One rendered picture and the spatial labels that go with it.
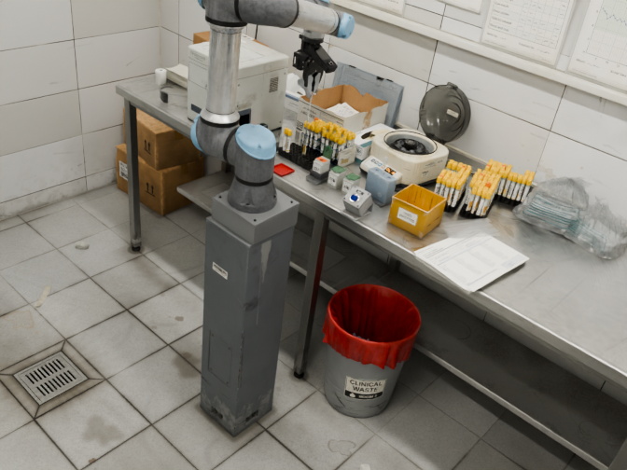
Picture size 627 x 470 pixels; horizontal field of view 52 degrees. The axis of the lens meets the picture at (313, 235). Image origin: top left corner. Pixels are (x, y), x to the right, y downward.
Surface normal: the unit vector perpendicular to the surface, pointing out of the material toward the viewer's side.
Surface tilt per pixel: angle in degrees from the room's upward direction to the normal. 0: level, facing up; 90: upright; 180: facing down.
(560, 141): 90
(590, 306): 0
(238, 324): 90
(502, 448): 0
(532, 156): 90
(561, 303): 0
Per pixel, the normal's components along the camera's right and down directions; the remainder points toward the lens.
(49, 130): 0.73, 0.44
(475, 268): 0.13, -0.83
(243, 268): -0.67, 0.34
